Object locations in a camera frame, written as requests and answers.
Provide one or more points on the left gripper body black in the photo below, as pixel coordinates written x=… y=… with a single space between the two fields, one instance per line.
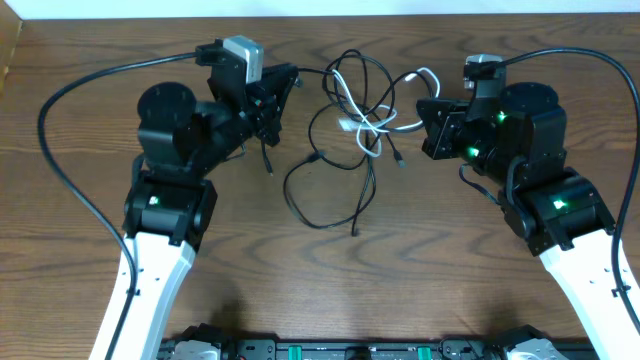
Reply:
x=265 y=103

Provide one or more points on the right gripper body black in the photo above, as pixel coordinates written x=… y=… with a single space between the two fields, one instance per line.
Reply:
x=445 y=128

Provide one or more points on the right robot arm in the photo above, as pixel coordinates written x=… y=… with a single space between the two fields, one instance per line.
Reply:
x=514 y=135

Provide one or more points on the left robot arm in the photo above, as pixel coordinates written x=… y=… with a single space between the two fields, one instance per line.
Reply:
x=170 y=203

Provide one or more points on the cardboard panel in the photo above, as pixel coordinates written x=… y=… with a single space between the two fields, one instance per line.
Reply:
x=10 y=30

